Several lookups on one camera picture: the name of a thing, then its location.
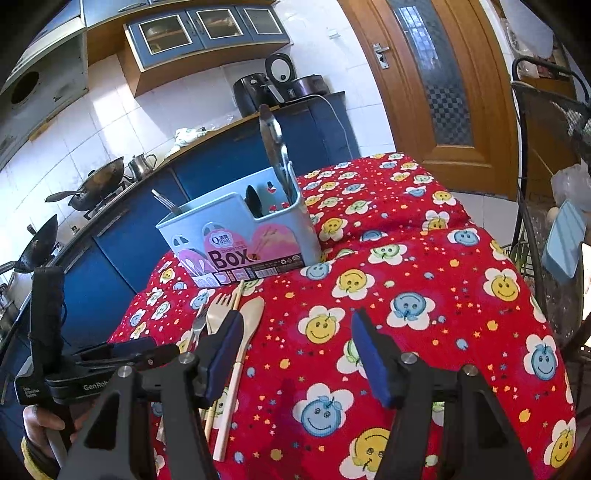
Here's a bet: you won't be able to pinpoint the blue glass wall cabinet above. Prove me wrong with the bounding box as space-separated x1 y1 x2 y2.
118 4 290 97

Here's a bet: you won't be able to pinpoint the white power cable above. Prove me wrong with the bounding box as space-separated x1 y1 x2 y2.
299 93 355 160

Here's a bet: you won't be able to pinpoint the black rice cooker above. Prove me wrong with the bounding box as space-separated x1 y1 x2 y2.
266 53 331 103

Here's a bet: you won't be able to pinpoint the black metal rack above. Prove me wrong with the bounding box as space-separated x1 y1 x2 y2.
510 56 590 366

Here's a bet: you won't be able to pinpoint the black air fryer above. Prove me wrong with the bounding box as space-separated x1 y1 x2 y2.
232 73 279 117

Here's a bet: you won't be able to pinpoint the steel kettle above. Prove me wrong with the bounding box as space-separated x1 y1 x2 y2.
127 154 157 182

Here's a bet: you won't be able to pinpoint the silver door handle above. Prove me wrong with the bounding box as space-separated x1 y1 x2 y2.
373 43 391 70

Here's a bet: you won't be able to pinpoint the white plastic spoon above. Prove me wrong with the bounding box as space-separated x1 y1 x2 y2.
212 297 264 462

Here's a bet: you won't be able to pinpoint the light blue chopstick box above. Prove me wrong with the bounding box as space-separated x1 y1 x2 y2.
156 166 322 288

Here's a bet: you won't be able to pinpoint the grey range hood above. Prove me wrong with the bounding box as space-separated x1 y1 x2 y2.
0 16 88 166

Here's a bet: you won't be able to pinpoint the black plastic spoon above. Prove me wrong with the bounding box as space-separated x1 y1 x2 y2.
245 185 263 219

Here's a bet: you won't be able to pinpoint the wooden door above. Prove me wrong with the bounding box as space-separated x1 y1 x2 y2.
341 0 519 199

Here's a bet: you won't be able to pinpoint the black wok on stove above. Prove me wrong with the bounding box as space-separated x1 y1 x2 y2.
45 157 124 212

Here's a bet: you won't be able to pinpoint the red smiley flower tablecloth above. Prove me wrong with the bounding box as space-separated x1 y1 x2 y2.
108 152 578 480

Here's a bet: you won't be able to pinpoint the yellow sleeve left forearm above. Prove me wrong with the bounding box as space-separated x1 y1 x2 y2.
21 436 60 480

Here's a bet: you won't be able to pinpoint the beige chopstick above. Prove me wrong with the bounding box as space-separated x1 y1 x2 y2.
204 281 243 440

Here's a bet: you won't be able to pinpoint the blue lower kitchen cabinets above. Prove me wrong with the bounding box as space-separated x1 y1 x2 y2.
0 91 362 462

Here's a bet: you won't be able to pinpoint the left hand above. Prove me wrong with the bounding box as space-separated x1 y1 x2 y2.
23 401 94 459

